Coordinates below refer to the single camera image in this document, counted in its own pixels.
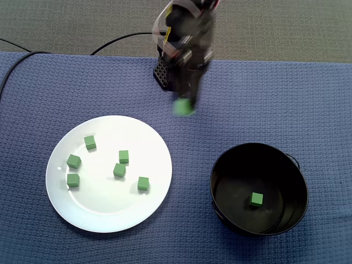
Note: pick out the blue woven table mat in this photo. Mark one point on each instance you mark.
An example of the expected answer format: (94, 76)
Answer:
(302, 110)

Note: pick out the black round metal container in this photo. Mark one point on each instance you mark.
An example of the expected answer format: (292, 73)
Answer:
(291, 170)

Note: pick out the green cube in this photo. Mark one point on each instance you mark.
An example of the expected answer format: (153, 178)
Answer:
(73, 161)
(143, 183)
(183, 107)
(124, 156)
(90, 143)
(256, 199)
(119, 170)
(72, 180)

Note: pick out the white round plate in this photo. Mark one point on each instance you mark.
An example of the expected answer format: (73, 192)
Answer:
(110, 198)

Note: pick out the black honeycomb robot base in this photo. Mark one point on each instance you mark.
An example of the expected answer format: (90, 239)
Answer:
(160, 74)

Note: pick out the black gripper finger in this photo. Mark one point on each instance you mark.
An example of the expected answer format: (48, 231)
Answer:
(193, 99)
(181, 94)

